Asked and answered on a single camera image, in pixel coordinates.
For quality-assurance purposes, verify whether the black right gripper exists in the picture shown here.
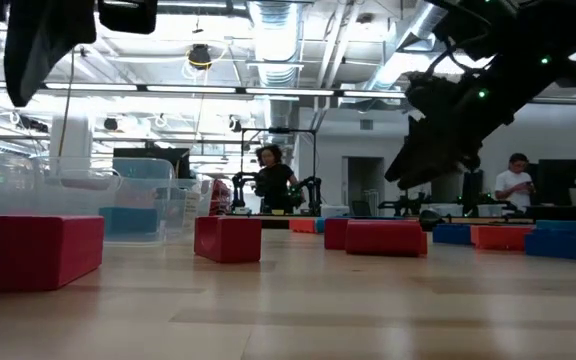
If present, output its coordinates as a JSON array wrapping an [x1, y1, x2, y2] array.
[[385, 74, 519, 191]]

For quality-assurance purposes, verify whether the red toy block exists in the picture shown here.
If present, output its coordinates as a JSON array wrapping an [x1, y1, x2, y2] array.
[[193, 215, 263, 265], [345, 219, 429, 259], [323, 217, 350, 251], [0, 215, 105, 294]]

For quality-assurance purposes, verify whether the orange toy block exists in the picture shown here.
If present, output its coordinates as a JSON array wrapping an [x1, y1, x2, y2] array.
[[470, 224, 536, 252], [289, 217, 318, 234]]

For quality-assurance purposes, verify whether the black round object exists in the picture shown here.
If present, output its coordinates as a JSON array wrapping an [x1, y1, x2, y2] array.
[[417, 208, 445, 225]]

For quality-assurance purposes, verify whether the person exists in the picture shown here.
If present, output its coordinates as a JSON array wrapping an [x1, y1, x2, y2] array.
[[254, 144, 300, 214], [494, 152, 537, 211]]

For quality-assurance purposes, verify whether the white pillar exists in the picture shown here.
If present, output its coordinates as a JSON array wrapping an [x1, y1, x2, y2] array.
[[50, 114, 93, 174]]

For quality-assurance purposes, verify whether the white box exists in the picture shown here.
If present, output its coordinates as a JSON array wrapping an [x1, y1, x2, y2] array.
[[320, 203, 350, 219]]

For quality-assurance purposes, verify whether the black monitor bank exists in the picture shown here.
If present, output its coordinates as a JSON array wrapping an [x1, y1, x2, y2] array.
[[535, 158, 576, 207]]

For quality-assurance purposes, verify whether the black monitor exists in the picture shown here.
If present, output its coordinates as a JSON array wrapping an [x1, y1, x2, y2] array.
[[112, 147, 192, 179]]

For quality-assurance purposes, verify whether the black round ceiling device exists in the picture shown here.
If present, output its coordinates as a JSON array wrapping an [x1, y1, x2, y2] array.
[[186, 43, 214, 71]]

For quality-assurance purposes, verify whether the red equipment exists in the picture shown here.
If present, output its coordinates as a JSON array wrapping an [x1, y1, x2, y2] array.
[[211, 179, 233, 216]]

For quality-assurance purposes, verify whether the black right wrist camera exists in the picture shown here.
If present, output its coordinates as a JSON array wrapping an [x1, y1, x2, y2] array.
[[404, 69, 469, 117]]

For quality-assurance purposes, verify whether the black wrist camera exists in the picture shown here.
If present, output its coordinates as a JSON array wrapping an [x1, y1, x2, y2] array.
[[97, 0, 159, 35], [404, 69, 469, 117]]

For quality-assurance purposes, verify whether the yellow cable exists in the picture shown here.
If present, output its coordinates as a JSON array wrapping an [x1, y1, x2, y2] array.
[[57, 47, 77, 157]]

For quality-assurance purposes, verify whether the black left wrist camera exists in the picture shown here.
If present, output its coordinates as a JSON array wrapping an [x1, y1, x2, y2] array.
[[97, 0, 159, 35]]

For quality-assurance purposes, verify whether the silver ventilation duct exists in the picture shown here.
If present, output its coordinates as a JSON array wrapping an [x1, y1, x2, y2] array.
[[367, 0, 449, 92], [246, 0, 303, 132]]

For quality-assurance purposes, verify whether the grey overhead rail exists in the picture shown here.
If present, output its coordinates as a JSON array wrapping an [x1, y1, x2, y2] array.
[[0, 78, 576, 107]]

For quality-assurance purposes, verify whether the black station frame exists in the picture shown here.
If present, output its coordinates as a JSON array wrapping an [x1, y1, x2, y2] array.
[[240, 127, 318, 216]]

